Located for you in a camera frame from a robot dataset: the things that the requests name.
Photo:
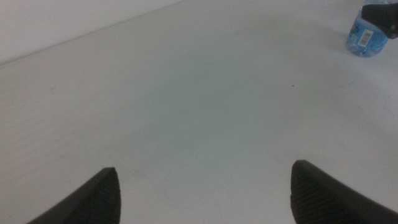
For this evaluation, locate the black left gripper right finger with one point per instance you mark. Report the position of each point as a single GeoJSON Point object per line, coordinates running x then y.
{"type": "Point", "coordinates": [320, 202]}

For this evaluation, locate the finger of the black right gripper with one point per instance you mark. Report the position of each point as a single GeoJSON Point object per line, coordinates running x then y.
{"type": "Point", "coordinates": [382, 18]}

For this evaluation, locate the clear water bottle blue cap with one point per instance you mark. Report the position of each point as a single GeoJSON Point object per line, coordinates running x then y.
{"type": "Point", "coordinates": [363, 40]}

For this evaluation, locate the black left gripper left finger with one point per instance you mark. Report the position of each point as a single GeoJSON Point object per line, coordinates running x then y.
{"type": "Point", "coordinates": [93, 202]}

